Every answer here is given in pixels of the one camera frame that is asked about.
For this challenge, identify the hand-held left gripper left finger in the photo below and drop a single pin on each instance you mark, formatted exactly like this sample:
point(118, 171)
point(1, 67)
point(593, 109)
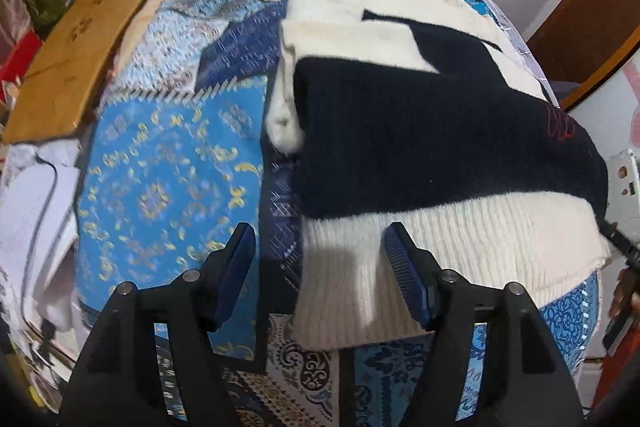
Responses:
point(234, 274)

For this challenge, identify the person's right hand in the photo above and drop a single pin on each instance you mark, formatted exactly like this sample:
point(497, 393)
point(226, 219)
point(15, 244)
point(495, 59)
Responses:
point(621, 294)

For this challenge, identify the red box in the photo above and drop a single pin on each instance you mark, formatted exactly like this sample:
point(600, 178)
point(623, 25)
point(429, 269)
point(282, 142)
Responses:
point(20, 57)

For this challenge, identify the brown paw print cardboard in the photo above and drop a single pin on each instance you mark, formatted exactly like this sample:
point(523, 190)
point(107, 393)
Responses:
point(80, 52)

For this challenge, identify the white cloth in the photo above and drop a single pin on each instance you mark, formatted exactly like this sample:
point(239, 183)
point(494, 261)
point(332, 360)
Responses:
point(27, 207)

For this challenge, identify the black and white striped sweater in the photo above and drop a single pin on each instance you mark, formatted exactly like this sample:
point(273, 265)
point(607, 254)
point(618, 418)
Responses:
point(425, 132)

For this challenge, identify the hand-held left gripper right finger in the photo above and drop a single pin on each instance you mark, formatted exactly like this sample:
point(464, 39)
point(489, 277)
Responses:
point(407, 277)

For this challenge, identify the wooden door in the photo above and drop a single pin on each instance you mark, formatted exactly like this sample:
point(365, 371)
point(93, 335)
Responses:
point(590, 32)

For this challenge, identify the blue patchwork blanket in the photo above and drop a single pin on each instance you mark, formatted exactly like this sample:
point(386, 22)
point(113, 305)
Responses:
point(165, 187)

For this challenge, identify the grey quilted bed sheet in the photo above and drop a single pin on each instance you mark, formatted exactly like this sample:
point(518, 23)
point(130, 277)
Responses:
point(525, 52)

